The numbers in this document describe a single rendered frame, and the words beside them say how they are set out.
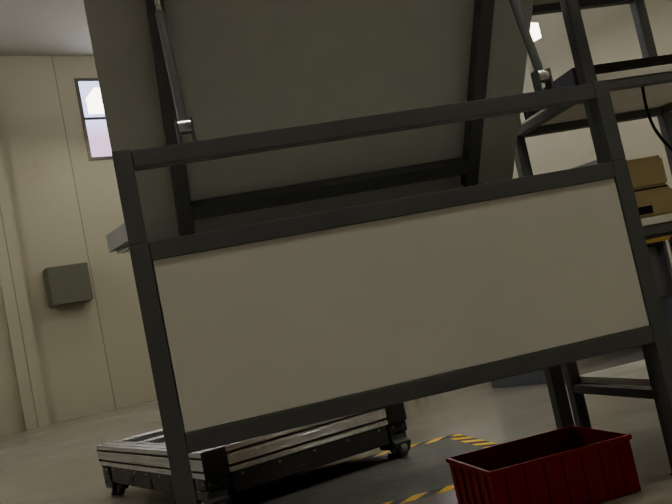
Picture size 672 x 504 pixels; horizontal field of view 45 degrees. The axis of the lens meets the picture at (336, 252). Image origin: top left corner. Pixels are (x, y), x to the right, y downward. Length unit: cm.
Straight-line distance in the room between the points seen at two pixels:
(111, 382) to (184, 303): 1016
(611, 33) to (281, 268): 1147
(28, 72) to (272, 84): 1046
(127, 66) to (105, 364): 990
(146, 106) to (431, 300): 88
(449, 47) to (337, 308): 89
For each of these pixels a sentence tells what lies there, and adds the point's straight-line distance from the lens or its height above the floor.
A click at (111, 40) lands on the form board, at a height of 133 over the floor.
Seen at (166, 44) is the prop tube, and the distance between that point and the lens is 189.
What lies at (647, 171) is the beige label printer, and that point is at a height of 80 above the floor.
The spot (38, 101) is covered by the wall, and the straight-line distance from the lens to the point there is 1240.
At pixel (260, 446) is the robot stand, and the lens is 287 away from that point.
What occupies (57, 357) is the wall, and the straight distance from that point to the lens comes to 1169.
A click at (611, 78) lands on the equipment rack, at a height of 104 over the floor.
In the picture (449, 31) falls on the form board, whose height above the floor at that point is 127.
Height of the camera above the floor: 56
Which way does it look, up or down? 5 degrees up
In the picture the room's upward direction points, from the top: 12 degrees counter-clockwise
